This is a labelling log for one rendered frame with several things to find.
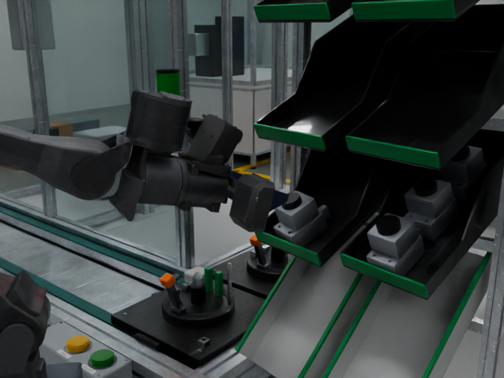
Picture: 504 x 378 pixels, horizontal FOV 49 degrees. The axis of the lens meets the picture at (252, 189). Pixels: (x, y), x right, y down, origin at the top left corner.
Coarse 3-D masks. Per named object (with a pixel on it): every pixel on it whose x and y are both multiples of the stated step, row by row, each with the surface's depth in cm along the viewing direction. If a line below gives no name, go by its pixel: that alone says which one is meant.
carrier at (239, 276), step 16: (240, 256) 134; (256, 256) 128; (272, 256) 126; (288, 256) 129; (224, 272) 125; (240, 272) 125; (256, 272) 122; (272, 272) 121; (240, 288) 119; (256, 288) 118
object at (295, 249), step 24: (336, 144) 92; (312, 168) 89; (336, 168) 93; (360, 168) 92; (384, 168) 81; (312, 192) 90; (336, 192) 88; (360, 192) 86; (384, 192) 82; (336, 216) 83; (360, 216) 79; (264, 240) 83; (312, 240) 81; (336, 240) 77
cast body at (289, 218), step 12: (300, 192) 81; (288, 204) 78; (300, 204) 78; (312, 204) 78; (288, 216) 77; (300, 216) 78; (312, 216) 79; (324, 216) 80; (276, 228) 81; (288, 228) 80; (300, 228) 78; (312, 228) 80; (324, 228) 81; (288, 240) 79; (300, 240) 79
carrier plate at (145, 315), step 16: (224, 288) 118; (144, 304) 111; (160, 304) 111; (240, 304) 111; (256, 304) 111; (112, 320) 107; (128, 320) 105; (144, 320) 105; (160, 320) 105; (240, 320) 105; (160, 336) 100; (176, 336) 100; (192, 336) 100; (208, 336) 100; (224, 336) 100; (240, 336) 100; (176, 352) 96; (192, 352) 94; (208, 352) 94
